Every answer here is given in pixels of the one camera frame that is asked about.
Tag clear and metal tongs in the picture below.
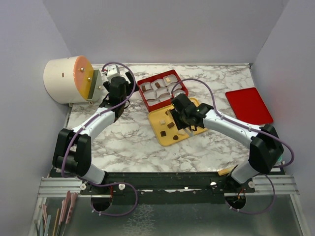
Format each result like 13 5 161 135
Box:
165 109 194 137

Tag grey green drawer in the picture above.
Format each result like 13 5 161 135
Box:
87 70 103 103

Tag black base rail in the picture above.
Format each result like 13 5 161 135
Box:
48 172 256 205

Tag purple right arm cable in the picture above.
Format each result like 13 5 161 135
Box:
170 78 295 215

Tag white cylindrical container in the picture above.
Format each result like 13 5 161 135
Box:
43 56 94 104

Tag aluminium frame rail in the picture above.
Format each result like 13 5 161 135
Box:
37 175 300 198

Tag pink tool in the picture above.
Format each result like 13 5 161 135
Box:
59 191 78 225

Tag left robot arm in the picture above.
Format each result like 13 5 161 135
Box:
52 71 139 194

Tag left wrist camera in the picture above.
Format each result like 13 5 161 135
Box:
106 64 120 81

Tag yellow plastic tray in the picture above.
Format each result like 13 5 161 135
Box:
148 105 207 147

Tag red box lid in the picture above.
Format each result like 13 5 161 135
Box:
225 87 274 125

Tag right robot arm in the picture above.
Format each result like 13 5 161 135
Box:
170 94 284 192

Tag green lid jar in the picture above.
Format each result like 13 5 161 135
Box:
277 155 283 163

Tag red chocolate box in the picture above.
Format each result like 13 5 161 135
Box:
137 69 189 112

